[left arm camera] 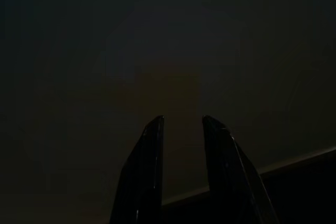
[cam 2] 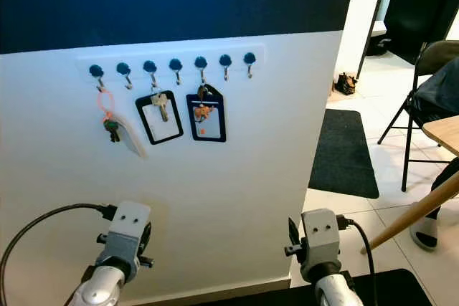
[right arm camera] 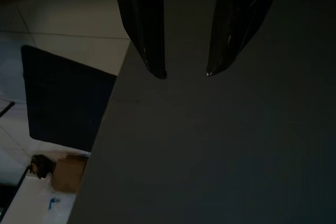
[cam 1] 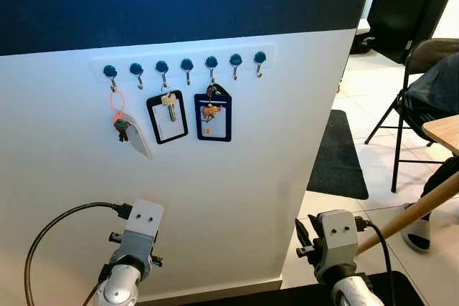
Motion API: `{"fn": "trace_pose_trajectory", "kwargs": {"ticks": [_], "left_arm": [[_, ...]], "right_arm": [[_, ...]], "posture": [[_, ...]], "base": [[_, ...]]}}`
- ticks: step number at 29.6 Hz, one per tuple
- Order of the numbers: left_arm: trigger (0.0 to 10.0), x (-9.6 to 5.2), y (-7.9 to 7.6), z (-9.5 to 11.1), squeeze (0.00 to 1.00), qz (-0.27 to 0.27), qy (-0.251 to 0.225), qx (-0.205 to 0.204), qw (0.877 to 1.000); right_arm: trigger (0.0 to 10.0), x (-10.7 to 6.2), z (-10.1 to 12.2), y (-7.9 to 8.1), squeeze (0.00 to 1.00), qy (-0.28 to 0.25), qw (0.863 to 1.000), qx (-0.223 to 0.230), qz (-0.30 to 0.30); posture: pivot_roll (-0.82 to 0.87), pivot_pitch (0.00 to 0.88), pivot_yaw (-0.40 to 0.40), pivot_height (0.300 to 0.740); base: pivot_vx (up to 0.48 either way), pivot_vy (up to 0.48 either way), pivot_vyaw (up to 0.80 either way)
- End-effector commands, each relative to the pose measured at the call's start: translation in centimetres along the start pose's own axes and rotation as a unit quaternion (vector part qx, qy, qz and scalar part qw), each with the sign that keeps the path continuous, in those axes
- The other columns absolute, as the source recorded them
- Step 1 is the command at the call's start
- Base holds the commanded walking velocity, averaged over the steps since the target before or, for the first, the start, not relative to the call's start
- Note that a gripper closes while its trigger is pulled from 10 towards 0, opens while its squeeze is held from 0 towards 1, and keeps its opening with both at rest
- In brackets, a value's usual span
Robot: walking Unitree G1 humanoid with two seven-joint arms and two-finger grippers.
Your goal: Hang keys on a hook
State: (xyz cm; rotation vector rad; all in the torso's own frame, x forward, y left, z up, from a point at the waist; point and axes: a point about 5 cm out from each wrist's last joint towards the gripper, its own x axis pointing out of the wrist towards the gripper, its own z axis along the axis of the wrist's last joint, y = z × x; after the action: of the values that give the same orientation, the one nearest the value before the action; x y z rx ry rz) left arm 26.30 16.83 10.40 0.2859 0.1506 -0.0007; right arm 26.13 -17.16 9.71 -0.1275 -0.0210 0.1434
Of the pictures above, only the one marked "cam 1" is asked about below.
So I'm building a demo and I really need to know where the blue knob metal hook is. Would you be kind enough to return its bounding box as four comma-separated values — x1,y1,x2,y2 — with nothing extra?
180,57,195,86
155,59,171,92
253,50,268,79
229,52,244,81
129,62,145,90
103,64,119,92
204,55,219,86

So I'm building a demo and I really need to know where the large black rug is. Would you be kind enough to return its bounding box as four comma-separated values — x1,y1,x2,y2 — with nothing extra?
179,270,426,306

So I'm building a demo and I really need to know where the black floor mat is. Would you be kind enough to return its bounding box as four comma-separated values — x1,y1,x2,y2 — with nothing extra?
307,110,369,201

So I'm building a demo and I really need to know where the white plastic key tag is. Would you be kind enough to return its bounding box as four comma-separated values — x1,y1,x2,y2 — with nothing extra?
123,112,153,161

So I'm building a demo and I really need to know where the green headed key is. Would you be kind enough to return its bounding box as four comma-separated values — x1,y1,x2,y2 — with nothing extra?
113,118,131,143

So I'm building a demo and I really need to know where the grey slide sandal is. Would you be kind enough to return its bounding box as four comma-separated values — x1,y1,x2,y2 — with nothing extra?
401,209,435,254

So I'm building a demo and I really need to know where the black badge holder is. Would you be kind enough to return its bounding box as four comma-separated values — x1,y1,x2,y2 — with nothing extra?
146,91,189,145

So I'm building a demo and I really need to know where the blue badge holder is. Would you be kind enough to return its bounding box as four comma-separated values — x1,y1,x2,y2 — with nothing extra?
194,84,234,143

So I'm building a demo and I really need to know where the silver metal key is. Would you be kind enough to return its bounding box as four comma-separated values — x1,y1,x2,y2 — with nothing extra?
161,92,179,123

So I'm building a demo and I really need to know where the orange animal charm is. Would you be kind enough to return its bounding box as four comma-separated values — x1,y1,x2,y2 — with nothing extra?
202,104,222,123

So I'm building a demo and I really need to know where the wooden table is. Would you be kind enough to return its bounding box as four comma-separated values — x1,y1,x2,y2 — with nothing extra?
355,113,459,256

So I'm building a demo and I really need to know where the seated person in grey shirt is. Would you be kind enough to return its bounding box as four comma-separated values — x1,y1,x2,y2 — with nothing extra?
398,53,459,249

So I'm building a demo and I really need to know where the black folding chair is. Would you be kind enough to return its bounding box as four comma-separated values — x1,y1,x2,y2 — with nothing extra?
364,37,459,194

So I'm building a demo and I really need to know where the black door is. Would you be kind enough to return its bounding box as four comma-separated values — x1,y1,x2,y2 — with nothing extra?
350,0,459,65

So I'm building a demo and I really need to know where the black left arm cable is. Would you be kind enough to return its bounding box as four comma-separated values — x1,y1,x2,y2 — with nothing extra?
24,201,135,306

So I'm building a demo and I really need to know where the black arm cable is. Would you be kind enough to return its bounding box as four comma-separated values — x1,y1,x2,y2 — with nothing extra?
356,217,397,306
24,201,135,306

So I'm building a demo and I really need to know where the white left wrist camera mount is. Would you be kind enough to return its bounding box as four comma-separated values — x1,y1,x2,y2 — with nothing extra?
113,199,165,279

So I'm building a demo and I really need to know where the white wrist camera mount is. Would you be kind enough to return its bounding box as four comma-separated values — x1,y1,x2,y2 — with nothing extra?
113,199,165,279
314,209,360,284

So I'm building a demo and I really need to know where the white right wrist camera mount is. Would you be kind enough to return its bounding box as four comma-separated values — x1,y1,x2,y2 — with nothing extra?
314,209,360,284

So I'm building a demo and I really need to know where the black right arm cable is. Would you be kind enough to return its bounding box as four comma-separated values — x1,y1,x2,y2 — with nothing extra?
356,217,397,306

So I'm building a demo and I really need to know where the orange cord loop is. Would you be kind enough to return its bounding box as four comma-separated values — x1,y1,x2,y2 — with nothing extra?
108,88,126,123

